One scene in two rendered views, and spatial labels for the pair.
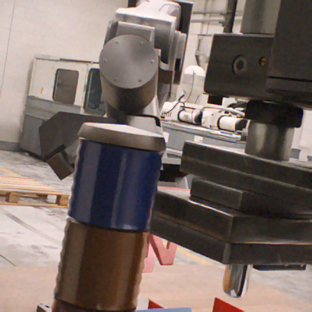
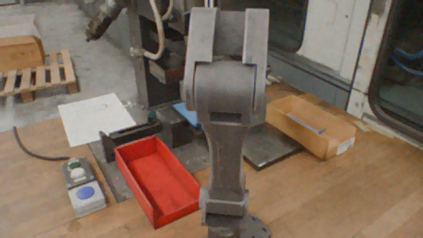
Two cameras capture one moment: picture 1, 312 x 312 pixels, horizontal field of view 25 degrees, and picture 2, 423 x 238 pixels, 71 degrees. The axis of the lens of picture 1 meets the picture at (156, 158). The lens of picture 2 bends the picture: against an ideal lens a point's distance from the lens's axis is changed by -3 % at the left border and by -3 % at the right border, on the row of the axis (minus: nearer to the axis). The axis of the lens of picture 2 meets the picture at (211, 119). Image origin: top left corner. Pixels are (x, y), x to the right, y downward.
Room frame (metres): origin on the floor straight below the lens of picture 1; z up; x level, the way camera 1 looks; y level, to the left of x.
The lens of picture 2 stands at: (1.39, 0.04, 1.43)
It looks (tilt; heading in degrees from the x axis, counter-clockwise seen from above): 31 degrees down; 185
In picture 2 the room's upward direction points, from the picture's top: straight up
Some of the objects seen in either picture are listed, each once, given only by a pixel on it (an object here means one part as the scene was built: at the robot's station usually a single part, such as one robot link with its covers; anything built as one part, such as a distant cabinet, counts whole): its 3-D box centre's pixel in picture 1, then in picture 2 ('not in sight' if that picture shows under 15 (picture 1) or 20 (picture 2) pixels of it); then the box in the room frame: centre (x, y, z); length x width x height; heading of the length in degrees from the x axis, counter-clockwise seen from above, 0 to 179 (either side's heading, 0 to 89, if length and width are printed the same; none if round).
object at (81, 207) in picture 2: not in sight; (87, 202); (0.91, -0.29, 0.90); 0.07 x 0.07 x 0.06; 38
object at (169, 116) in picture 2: not in sight; (192, 108); (0.58, -0.09, 0.98); 0.20 x 0.10 x 0.01; 128
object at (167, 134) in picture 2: not in sight; (193, 121); (0.58, -0.09, 0.94); 0.20 x 0.10 x 0.07; 128
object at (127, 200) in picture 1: (115, 182); not in sight; (0.31, 0.02, 1.17); 0.04 x 0.04 x 0.03
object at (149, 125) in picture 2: not in sight; (137, 135); (0.69, -0.23, 0.95); 0.15 x 0.03 x 0.10; 128
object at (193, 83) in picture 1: (212, 80); not in sight; (8.79, -0.53, 1.60); 2.54 x 0.84 x 1.26; 34
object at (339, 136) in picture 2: not in sight; (307, 125); (0.56, 0.26, 0.93); 0.25 x 0.13 x 0.08; 38
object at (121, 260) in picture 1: (102, 259); not in sight; (0.31, 0.02, 1.14); 0.04 x 0.04 x 0.03
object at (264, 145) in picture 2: not in sight; (263, 144); (0.65, 0.12, 0.91); 0.17 x 0.16 x 0.02; 128
